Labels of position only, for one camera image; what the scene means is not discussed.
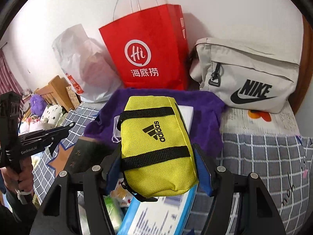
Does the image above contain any yellow Adidas pouch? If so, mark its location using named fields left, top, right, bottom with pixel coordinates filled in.
left=117, top=96, right=198, bottom=202

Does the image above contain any white sponge block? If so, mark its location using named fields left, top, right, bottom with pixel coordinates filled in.
left=178, top=105, right=194, bottom=134

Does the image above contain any orange print snack packet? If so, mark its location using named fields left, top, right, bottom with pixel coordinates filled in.
left=110, top=178, right=133, bottom=207

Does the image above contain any green tissue packet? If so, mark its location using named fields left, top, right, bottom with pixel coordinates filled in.
left=104, top=196, right=124, bottom=233

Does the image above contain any person's left hand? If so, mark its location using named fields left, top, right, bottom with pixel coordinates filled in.
left=1, top=156, right=33, bottom=194

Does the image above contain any purple plush toy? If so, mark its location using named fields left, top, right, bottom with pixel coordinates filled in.
left=30, top=94, right=47, bottom=117

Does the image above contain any white spotted pillow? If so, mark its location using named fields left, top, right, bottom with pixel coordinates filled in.
left=40, top=105, right=63, bottom=129

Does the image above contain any dark green tea box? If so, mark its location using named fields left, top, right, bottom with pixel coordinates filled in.
left=64, top=136, right=110, bottom=174

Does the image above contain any wooden bed headboard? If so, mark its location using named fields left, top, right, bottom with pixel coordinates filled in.
left=34, top=75, right=75, bottom=112

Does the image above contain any blue tissue pack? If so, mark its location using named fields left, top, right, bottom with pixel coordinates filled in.
left=117, top=185, right=197, bottom=235

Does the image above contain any framed picture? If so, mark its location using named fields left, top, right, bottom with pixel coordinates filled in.
left=66, top=85, right=81, bottom=109

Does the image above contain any purple fleece towel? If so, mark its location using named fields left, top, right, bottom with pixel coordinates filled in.
left=84, top=88, right=226, bottom=158

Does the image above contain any grey checkered bed sheet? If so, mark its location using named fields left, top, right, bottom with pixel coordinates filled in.
left=34, top=101, right=312, bottom=234

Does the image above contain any white plastic Miniso bag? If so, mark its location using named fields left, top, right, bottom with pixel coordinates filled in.
left=52, top=24, right=121, bottom=103

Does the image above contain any beige Nike waist bag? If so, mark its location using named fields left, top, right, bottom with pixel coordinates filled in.
left=190, top=38, right=300, bottom=113

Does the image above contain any red paper shopping bag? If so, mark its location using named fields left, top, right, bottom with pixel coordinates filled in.
left=99, top=4, right=189, bottom=90

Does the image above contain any brown wooden door frame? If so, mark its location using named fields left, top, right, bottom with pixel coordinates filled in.
left=288, top=16, right=313, bottom=114

